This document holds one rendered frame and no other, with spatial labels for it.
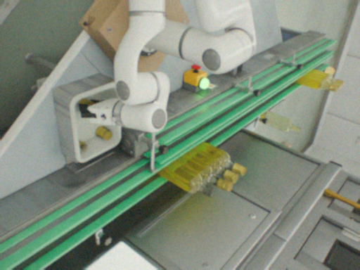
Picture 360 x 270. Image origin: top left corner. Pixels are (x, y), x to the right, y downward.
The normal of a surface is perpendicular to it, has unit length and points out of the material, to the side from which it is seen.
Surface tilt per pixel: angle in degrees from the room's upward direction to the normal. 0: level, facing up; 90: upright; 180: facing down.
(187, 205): 89
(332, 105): 90
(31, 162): 0
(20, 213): 90
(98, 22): 90
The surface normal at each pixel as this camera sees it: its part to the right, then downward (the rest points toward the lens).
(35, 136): 0.77, 0.38
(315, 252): 0.07, -0.84
